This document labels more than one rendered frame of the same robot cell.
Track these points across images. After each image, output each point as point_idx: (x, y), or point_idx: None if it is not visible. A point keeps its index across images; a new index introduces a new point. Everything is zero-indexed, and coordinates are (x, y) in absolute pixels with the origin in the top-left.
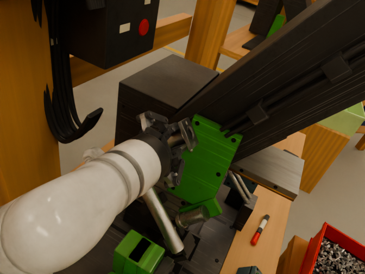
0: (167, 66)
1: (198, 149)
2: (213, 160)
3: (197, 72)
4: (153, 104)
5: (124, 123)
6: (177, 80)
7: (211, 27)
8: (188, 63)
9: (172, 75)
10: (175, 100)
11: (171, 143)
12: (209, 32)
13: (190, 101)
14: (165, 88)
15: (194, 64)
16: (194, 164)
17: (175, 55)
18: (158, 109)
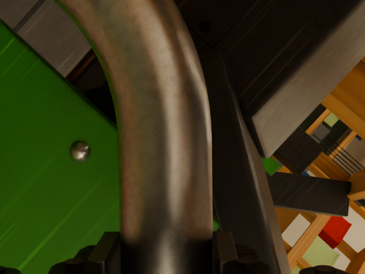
0: (358, 50)
1: (74, 186)
2: (12, 231)
3: (297, 120)
4: (304, 21)
5: None
6: (315, 86)
7: (342, 106)
8: (325, 94)
9: (333, 69)
10: (277, 103)
11: (145, 251)
12: (333, 100)
13: (255, 162)
14: (322, 64)
15: (316, 106)
16: (13, 143)
17: (358, 61)
18: (276, 34)
